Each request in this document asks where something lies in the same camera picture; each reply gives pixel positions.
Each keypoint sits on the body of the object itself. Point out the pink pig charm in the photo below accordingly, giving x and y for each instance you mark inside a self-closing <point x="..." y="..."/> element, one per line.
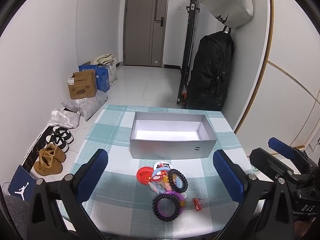
<point x="166" y="181"/>

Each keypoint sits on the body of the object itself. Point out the blue printed carton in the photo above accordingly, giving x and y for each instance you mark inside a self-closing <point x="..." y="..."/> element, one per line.
<point x="102" y="80"/>
<point x="85" y="68"/>

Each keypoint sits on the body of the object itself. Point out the red hair clip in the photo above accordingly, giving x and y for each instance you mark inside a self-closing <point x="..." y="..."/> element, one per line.
<point x="197" y="203"/>

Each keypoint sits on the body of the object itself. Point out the brown suede shoe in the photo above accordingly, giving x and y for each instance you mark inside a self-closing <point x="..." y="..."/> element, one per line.
<point x="57" y="152"/>
<point x="47" y="163"/>

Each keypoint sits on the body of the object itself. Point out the pink white hair clip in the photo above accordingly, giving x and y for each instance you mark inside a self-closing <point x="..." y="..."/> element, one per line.
<point x="153" y="187"/>

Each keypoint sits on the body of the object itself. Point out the black white sneaker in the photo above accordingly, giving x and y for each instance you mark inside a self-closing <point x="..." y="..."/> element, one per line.
<point x="63" y="133"/>
<point x="57" y="142"/>

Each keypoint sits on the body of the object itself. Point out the person's leg in grey trousers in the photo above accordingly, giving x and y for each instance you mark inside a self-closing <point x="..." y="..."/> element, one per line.
<point x="12" y="217"/>

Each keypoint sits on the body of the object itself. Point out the black backpack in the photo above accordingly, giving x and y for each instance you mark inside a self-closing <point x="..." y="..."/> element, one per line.
<point x="210" y="75"/>

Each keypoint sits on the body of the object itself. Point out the silver rectangular box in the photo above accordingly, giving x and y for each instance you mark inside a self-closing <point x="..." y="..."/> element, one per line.
<point x="170" y="150"/>

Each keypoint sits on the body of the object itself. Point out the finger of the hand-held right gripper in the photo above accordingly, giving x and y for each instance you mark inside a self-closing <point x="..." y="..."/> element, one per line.
<point x="282" y="146"/>
<point x="265" y="160"/>

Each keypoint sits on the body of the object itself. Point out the brown cardboard box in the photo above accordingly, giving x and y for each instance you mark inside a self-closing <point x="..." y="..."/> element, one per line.
<point x="82" y="87"/>

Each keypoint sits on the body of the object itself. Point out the white wardrobe with gold trim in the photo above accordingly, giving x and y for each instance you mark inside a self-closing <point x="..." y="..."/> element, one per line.
<point x="287" y="92"/>

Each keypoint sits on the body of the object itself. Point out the white round badge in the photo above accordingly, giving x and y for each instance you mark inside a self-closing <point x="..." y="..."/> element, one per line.
<point x="162" y="165"/>

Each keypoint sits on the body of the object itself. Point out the red round badge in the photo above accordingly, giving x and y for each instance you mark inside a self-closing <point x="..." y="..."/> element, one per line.
<point x="143" y="176"/>

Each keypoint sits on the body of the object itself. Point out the grey entrance door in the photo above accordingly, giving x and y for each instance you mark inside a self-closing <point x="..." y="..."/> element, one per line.
<point x="140" y="30"/>

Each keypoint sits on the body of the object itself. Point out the grey parcel bag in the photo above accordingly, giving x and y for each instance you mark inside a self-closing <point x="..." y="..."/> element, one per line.
<point x="93" y="105"/>
<point x="75" y="105"/>

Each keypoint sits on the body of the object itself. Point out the white hanging shoulder bag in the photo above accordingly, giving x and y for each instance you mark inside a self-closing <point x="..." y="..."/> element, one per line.
<point x="230" y="0"/>

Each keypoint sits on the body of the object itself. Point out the small orange object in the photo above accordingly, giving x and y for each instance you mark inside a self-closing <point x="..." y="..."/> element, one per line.
<point x="184" y="98"/>

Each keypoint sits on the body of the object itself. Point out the white plastic parcel bag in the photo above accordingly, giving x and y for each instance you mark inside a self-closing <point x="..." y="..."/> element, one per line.
<point x="65" y="118"/>

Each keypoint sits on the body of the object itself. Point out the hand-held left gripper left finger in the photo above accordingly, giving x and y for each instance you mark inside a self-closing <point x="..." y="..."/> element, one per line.
<point x="93" y="172"/>

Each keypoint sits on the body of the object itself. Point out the teal checked tablecloth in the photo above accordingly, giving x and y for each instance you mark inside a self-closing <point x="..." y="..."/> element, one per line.
<point x="117" y="135"/>

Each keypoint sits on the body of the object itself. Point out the black metal rack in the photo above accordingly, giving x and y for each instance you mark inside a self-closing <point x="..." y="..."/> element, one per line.
<point x="190" y="42"/>

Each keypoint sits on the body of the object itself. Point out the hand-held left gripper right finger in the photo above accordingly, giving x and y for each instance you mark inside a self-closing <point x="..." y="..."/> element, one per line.
<point x="228" y="177"/>

